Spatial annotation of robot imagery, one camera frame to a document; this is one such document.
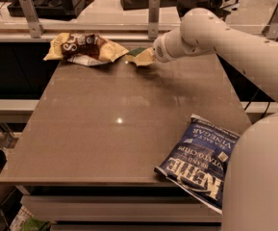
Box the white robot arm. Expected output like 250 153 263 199
153 8 278 231

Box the middle metal railing post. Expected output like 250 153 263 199
148 0 161 39

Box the metal railing post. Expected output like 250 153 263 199
262 2 278 39
18 0 44 39
148 0 161 39

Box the right metal railing post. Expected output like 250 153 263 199
262 2 278 39

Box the green and yellow sponge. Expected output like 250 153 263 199
125 47 144 62

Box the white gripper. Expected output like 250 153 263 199
134 33 175 66

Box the table drawer front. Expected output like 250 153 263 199
21 195 221 223

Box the black box on floor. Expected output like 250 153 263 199
7 0 94 21

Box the left metal railing post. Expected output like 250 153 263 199
18 0 44 39

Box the brown chip bag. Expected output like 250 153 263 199
44 33 128 66

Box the blue Kettle chip bag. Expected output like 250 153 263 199
154 115 240 214

